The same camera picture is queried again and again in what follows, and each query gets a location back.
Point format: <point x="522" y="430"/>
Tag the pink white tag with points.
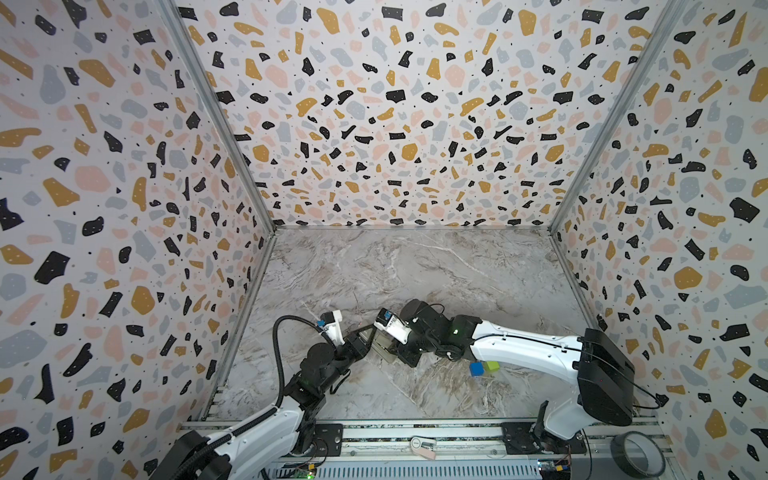
<point x="423" y="447"/>

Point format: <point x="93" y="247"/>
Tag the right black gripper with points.
<point x="405" y="346"/>

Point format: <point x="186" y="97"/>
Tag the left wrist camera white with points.
<point x="330" y="323"/>

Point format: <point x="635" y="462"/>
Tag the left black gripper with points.
<point x="356" y="348"/>

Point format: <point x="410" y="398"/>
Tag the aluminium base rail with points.
<point x="442" y="449"/>

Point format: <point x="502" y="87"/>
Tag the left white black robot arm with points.
<point x="286" y="427"/>

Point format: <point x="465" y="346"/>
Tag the black tape roll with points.
<point x="637" y="455"/>

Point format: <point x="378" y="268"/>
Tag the blue cube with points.
<point x="476" y="369"/>

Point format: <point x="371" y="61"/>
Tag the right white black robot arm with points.
<point x="599" y="377"/>

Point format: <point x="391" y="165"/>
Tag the white remote control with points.
<point x="385" y="347"/>

